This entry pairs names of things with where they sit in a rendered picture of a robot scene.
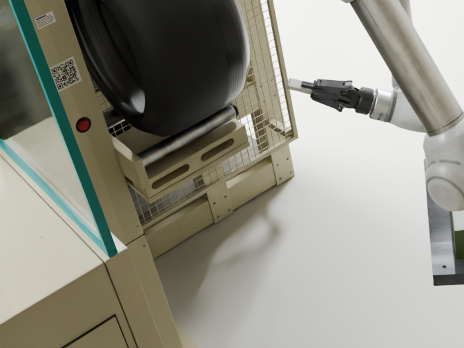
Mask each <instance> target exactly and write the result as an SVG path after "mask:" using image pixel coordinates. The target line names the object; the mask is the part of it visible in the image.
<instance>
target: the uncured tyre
mask: <svg viewBox="0 0 464 348"><path fill-rule="evenodd" d="M64 3H65V5H66V8H67V11H68V14H69V17H70V20H71V23H72V26H73V28H74V31H75V34H76V37H77V40H78V43H79V47H80V49H81V52H82V55H83V57H84V61H85V63H86V67H87V69H88V72H89V73H90V75H91V77H92V78H93V80H94V81H95V83H96V84H97V86H98V88H99V89H100V91H101V92H102V93H103V95H104V97H105V98H106V99H107V100H108V102H109V103H110V104H111V106H112V107H113V108H114V109H115V110H116V111H117V112H118V113H119V114H120V115H121V116H122V117H123V118H124V119H125V120H126V121H127V122H128V123H129V124H130V125H131V126H133V127H135V128H136V129H138V130H140V131H144V132H146V133H150V134H153V135H157V136H160V137H166V136H169V135H174V134H178V133H180V132H182V131H184V130H185V129H187V128H189V127H191V126H192V125H194V124H196V123H198V122H200V121H202V120H203V119H205V118H207V117H209V116H211V115H212V114H214V113H216V112H218V111H219V110H222V109H223V108H225V107H227V106H228V105H230V104H231V103H232V102H233V101H234V100H235V98H236V97H237V96H238V95H239V94H240V93H241V92H242V89H243V87H244V83H245V80H246V76H247V71H248V68H249V60H250V48H249V36H248V32H247V26H246V23H245V20H244V16H243V13H242V9H241V7H240V4H239V1H238V0H64Z"/></svg>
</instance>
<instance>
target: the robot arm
mask: <svg viewBox="0 0 464 348"><path fill-rule="evenodd" d="M341 1H342V2H344V3H350V5H351V6H352V8H353V10H354V12H355V13H356V15H357V17H358V18H359V20H360V22H361V24H362V25H363V27H364V28H365V30H366V31H367V34H368V35H369V37H370V39H371V40H372V42H373V43H374V45H375V47H376V49H377V50H378V52H379V53H380V56H381V57H382V58H383V60H384V62H385V63H386V65H387V67H388V69H389V71H390V72H391V85H392V87H393V90H387V89H384V88H377V89H375V91H374V90H373V89H372V88H367V87H361V88H360V89H359V88H357V87H354V86H353V85H352V83H353V81H352V80H347V81H340V80H332V79H317V81H316V79H315V80H314V81H313V83H312V82H308V81H301V80H298V79H292V78H289V81H288V85H287V89H289V90H294V91H298V92H301V93H306V94H309V95H310V98H311V99H312V100H313V101H315V102H318V103H320V104H324V105H325V106H328V107H331V108H334V109H336V110H337V111H338V112H340V113H341V112H342V110H343V109H344V108H353V109H354V110H355V112H356V113H359V114H363V115H368V114H369V118H370V119H375V120H378V121H382V122H385V123H390V124H393V125H395V126H397V127H399V128H402V129H405V130H408V131H414V132H418V133H425V136H424V140H423V150H424V152H425V159H426V162H427V171H426V173H425V181H426V187H427V190H428V193H429V194H430V196H431V198H432V199H433V201H434V202H435V203H436V204H437V205H439V206H440V207H441V208H443V209H445V210H448V211H464V112H463V109H462V108H461V106H460V104H459V103H458V101H457V100H456V98H455V96H454V94H453V92H452V91H451V89H450V87H449V86H448V84H447V82H446V81H445V79H444V77H443V76H442V74H441V72H440V70H439V69H438V67H437V65H436V64H435V62H434V60H433V59H432V56H431V55H430V53H429V51H428V50H427V48H426V47H425V44H424V43H423V41H422V39H421V38H420V36H419V34H418V33H417V31H416V29H415V27H414V25H413V19H412V10H411V5H410V0H341Z"/></svg>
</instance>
